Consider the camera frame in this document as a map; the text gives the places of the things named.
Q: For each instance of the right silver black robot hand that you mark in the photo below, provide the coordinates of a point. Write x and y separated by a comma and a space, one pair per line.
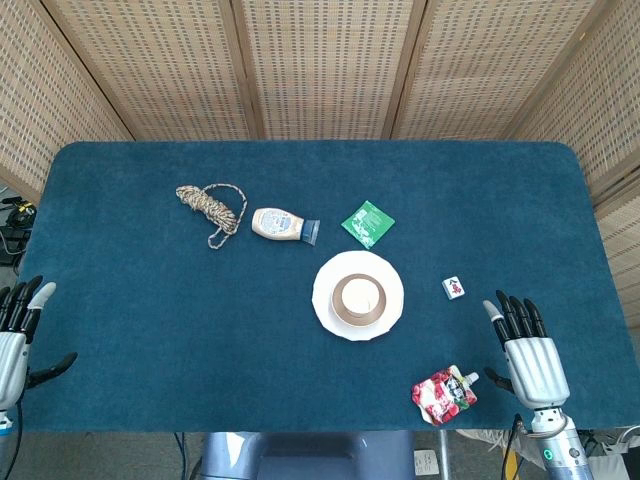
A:
534, 365

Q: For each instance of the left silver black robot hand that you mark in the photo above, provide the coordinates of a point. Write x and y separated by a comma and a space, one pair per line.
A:
11, 357

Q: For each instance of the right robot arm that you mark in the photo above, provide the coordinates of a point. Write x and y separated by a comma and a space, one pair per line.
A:
562, 445

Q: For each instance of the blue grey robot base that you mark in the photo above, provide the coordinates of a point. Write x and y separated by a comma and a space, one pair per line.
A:
305, 456

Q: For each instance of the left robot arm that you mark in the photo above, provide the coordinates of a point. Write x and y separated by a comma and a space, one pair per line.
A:
4, 440

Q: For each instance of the small white red tile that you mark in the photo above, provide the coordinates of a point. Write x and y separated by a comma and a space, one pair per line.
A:
454, 288

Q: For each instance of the red drink pouch with spout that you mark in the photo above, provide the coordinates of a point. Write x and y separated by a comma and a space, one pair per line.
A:
442, 397

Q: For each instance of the white power strip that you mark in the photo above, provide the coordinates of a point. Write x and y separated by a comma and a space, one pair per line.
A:
425, 462

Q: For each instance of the white plate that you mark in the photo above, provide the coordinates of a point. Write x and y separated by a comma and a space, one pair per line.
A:
358, 296

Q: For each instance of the blue table cloth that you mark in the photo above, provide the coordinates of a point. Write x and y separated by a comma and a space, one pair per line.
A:
200, 325

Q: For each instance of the green square sachet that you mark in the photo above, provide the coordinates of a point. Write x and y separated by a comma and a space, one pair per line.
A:
368, 224

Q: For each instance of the mayonnaise squeeze bottle blue cap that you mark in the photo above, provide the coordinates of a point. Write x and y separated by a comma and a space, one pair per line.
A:
280, 224

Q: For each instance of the bamboo folding screen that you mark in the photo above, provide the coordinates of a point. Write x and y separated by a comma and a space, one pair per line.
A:
320, 70

